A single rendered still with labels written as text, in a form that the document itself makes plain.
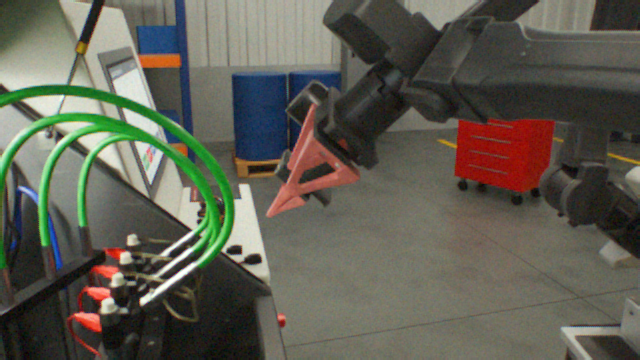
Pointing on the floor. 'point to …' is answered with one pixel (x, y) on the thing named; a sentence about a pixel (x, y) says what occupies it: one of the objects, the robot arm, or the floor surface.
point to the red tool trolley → (504, 154)
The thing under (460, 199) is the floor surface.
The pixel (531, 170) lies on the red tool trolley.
